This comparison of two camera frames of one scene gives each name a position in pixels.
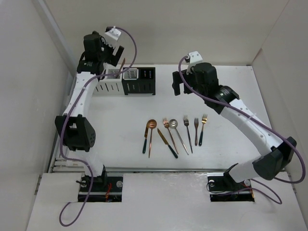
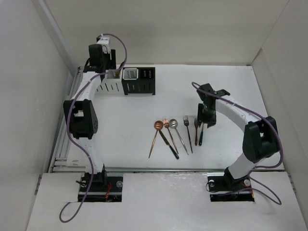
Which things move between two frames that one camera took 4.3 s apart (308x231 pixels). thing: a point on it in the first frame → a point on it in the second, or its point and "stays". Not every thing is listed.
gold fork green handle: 204,121 stays
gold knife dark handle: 167,143 stays
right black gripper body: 190,80 → 207,115
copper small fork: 196,121 stays
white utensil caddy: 111,85 stays
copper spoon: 152,124 → 158,125
